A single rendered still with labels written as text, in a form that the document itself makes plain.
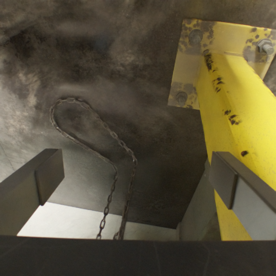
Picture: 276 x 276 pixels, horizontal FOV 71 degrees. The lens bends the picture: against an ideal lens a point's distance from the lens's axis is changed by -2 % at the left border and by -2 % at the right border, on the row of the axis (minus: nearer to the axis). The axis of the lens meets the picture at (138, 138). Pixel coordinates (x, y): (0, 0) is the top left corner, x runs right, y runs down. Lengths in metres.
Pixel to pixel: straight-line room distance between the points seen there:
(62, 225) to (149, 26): 1.00
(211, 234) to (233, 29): 0.50
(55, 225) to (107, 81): 0.83
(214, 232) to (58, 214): 0.87
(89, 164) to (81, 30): 0.52
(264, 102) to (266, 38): 0.25
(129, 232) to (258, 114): 0.99
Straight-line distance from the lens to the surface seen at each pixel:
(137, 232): 1.19
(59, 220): 1.20
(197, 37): 0.49
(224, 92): 0.35
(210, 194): 0.68
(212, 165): 0.17
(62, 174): 0.17
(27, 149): 0.97
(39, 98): 0.75
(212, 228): 0.56
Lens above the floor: 0.53
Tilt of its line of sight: 49 degrees down
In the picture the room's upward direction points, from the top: 167 degrees counter-clockwise
